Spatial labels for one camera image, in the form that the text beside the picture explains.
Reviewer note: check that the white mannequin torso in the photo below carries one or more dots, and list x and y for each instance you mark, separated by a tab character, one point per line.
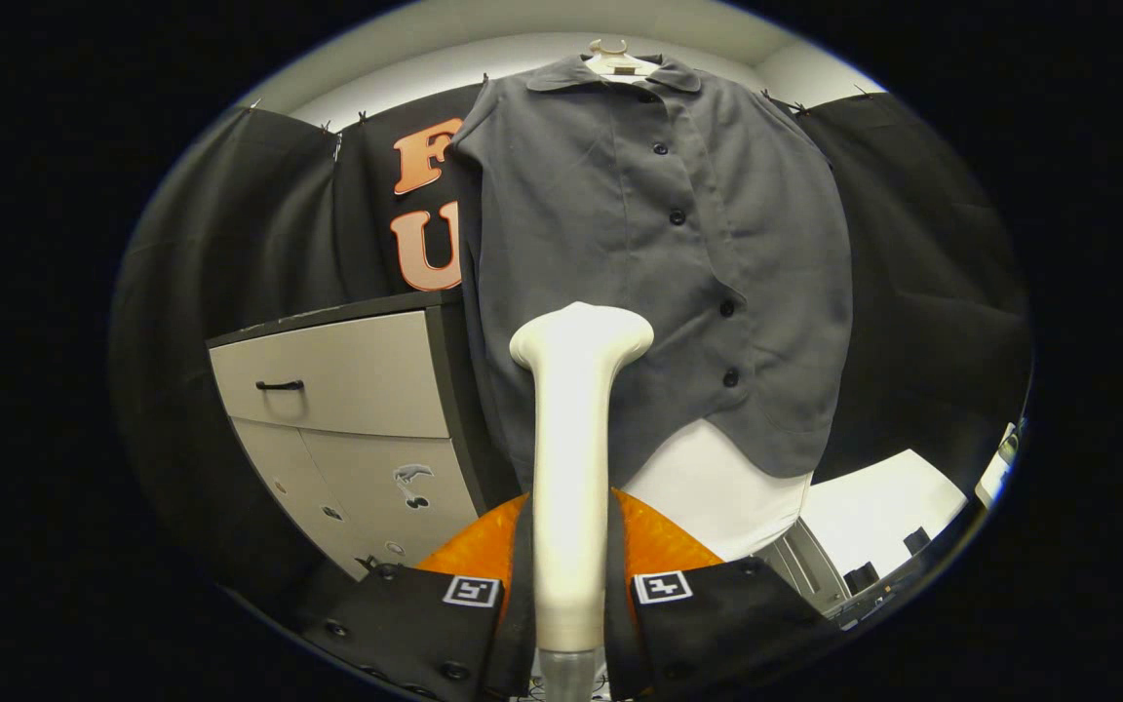
717	497

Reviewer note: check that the grey metal frame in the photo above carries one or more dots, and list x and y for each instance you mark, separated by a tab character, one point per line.
795	570

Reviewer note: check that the white garment steamer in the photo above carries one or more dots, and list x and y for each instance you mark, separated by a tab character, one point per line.
569	487

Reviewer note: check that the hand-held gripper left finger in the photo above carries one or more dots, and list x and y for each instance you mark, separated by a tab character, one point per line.
521	624

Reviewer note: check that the grey drawer cabinet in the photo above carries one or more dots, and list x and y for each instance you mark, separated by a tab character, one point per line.
357	390

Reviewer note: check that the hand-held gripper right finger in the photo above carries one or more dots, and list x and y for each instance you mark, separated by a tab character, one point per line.
618	634

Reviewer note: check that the black backdrop cloth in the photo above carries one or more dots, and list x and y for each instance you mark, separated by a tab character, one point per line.
912	292

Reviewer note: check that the black small box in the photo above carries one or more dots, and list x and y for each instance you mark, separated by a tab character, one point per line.
916	541
862	578

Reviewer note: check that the grey button shirt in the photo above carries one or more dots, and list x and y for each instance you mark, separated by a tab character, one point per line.
600	244

